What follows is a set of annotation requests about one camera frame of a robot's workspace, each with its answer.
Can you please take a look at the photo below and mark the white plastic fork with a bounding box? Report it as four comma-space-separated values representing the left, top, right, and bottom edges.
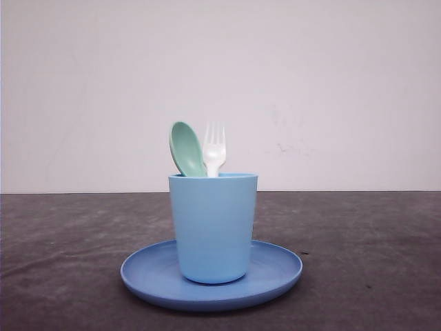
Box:
203, 122, 227, 177

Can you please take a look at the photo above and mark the mint green plastic spoon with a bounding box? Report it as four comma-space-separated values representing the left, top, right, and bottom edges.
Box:
169, 121, 207, 177

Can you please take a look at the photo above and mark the light blue plastic cup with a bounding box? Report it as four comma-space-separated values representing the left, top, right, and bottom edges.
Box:
168, 173, 258, 284

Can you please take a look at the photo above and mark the blue plastic plate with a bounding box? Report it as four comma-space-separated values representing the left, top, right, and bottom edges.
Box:
120, 240, 303, 312

